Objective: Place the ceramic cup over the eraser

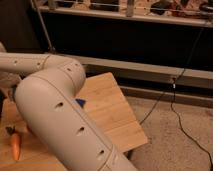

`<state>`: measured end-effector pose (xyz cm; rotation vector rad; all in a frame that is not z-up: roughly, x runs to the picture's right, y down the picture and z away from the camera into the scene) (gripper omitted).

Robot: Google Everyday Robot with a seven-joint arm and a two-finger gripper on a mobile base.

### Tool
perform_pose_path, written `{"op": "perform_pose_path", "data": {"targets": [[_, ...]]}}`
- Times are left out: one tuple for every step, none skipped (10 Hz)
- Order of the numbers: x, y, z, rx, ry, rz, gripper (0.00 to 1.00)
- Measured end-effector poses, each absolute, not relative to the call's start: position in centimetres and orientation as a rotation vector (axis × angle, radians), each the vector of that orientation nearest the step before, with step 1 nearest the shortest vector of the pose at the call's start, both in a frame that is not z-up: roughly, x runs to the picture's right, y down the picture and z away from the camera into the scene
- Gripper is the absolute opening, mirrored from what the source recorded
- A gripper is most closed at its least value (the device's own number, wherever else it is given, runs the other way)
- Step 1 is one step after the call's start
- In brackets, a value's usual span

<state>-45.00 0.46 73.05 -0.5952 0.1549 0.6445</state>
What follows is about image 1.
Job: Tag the wooden table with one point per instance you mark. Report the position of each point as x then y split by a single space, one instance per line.
105 104

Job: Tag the orange toy carrot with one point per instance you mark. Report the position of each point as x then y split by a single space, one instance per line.
15 142

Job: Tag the blue eraser block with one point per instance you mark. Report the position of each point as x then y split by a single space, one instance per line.
81 102

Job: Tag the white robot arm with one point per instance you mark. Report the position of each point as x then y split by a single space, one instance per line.
45 99

